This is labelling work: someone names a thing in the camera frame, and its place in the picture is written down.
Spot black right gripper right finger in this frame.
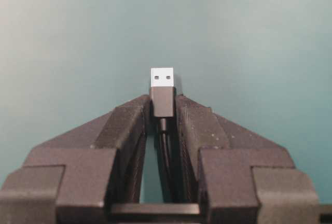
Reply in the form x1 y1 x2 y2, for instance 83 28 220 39
175 95 331 223

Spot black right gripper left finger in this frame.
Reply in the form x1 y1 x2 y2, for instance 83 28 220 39
1 95 150 223

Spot black USB male cable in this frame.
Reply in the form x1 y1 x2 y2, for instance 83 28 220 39
149 67 182 201

